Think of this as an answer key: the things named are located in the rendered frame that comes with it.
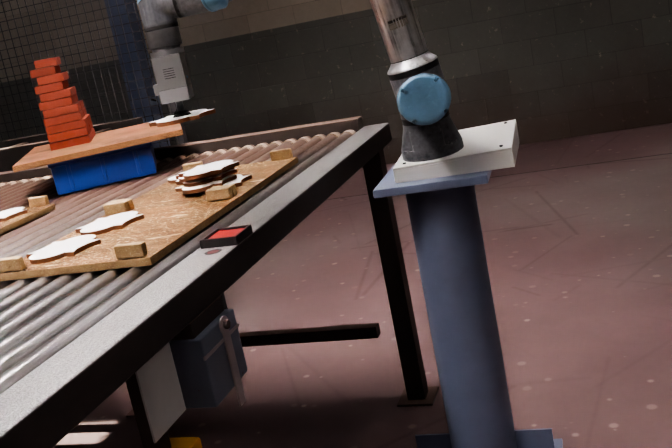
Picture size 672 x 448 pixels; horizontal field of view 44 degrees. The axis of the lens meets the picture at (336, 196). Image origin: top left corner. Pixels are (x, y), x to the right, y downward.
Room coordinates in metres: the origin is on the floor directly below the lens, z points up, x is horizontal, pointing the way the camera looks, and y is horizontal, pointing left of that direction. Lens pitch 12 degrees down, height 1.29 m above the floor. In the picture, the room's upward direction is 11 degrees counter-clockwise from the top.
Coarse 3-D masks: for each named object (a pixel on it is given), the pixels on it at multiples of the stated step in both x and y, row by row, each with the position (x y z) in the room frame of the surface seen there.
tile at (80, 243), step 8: (64, 240) 1.69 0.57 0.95; (72, 240) 1.67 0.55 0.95; (80, 240) 1.66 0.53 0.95; (88, 240) 1.64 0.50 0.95; (96, 240) 1.63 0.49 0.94; (48, 248) 1.64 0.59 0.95; (56, 248) 1.63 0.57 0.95; (64, 248) 1.61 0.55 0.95; (72, 248) 1.60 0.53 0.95; (80, 248) 1.60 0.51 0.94; (32, 256) 1.60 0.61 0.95; (40, 256) 1.58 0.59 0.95; (48, 256) 1.57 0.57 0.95; (56, 256) 1.57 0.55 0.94; (64, 256) 1.58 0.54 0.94
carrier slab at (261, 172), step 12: (240, 168) 2.21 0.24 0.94; (252, 168) 2.17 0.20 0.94; (264, 168) 2.14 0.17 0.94; (276, 168) 2.10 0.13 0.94; (288, 168) 2.14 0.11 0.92; (252, 180) 2.00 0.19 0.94; (264, 180) 1.98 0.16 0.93; (156, 192) 2.10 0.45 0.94; (168, 192) 2.07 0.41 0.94; (180, 192) 2.03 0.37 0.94; (240, 192) 1.88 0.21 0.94; (252, 192) 1.90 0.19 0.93; (144, 204) 1.97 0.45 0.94; (156, 204) 1.94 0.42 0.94; (168, 204) 1.91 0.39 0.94; (180, 204) 1.88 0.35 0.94
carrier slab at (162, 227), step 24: (144, 216) 1.82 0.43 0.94; (168, 216) 1.77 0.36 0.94; (192, 216) 1.72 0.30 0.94; (216, 216) 1.71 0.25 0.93; (120, 240) 1.63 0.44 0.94; (144, 240) 1.58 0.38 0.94; (168, 240) 1.54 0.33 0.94; (48, 264) 1.54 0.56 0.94; (72, 264) 1.51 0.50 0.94; (96, 264) 1.48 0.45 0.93; (120, 264) 1.46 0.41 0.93; (144, 264) 1.45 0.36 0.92
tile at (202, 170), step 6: (216, 162) 2.07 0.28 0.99; (222, 162) 2.05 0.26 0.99; (228, 162) 2.03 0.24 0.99; (234, 162) 2.01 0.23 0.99; (198, 168) 2.03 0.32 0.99; (204, 168) 2.01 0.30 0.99; (210, 168) 1.99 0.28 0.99; (216, 168) 1.97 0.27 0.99; (222, 168) 1.97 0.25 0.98; (228, 168) 1.99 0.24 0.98; (180, 174) 2.01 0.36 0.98; (186, 174) 1.97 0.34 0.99; (192, 174) 1.96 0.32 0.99; (198, 174) 1.94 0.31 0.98; (204, 174) 1.95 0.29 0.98; (210, 174) 1.96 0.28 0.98
